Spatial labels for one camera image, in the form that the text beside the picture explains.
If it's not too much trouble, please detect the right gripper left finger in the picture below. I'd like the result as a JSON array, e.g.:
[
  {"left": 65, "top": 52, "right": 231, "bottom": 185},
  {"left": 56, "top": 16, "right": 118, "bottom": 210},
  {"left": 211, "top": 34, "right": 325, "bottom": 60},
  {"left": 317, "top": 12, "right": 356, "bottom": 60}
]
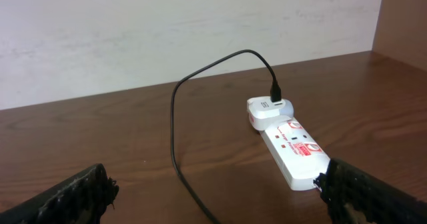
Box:
[{"left": 1, "top": 163, "right": 119, "bottom": 224}]

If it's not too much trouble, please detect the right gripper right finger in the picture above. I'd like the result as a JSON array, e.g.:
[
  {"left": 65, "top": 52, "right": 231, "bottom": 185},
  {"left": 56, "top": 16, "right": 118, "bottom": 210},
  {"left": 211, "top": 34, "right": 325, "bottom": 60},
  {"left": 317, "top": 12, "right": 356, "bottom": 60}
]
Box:
[{"left": 314, "top": 159, "right": 426, "bottom": 224}]

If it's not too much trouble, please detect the black charging cable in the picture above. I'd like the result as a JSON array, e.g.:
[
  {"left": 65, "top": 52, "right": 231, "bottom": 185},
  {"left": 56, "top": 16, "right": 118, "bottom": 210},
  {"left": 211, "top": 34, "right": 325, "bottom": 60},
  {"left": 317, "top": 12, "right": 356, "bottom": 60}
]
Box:
[{"left": 169, "top": 49, "right": 283, "bottom": 224}]

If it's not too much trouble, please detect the white USB charger adapter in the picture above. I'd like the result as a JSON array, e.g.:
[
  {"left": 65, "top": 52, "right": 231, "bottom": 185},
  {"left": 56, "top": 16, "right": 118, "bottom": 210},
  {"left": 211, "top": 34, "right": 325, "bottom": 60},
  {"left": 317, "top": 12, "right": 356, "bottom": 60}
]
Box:
[{"left": 247, "top": 96, "right": 294, "bottom": 131}]

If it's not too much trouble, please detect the white power strip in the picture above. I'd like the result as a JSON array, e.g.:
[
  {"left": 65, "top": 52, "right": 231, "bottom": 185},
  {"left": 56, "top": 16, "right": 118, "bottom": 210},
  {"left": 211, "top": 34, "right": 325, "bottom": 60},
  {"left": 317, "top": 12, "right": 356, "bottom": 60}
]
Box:
[{"left": 261, "top": 118, "right": 330, "bottom": 191}]

